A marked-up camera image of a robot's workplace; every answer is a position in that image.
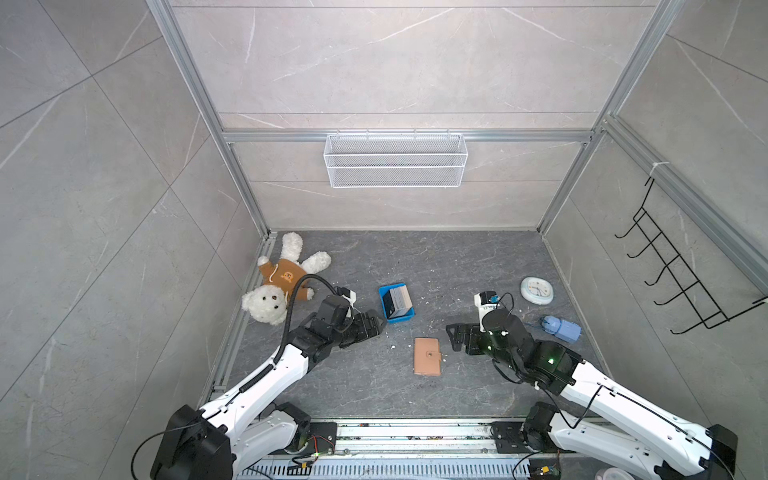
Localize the blue card box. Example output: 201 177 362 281
378 283 415 323

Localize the tan leather card holder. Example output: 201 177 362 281
413 338 442 377

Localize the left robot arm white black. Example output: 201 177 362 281
149 287 387 479

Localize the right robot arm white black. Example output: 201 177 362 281
446 305 738 479

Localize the stack of credit cards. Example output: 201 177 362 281
383 285 413 319

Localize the white round clock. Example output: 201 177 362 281
520 276 554 306

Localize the blue dish brush toy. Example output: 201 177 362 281
532 315 582 344

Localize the white teddy bear brown shirt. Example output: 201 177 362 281
241 232 332 325

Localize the pink white round object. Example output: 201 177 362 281
594 467 635 480

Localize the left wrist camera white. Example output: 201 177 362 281
336 287 357 308

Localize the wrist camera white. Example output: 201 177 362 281
336 287 357 308
474 291 500 332

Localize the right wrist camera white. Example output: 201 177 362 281
474 291 500 332

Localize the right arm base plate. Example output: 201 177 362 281
490 420 567 454

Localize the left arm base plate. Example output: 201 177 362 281
285 422 338 457

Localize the aluminium rail front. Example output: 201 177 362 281
164 417 667 480

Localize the white wire mesh basket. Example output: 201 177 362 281
323 132 469 189

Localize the black wire hook rack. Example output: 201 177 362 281
614 177 767 336

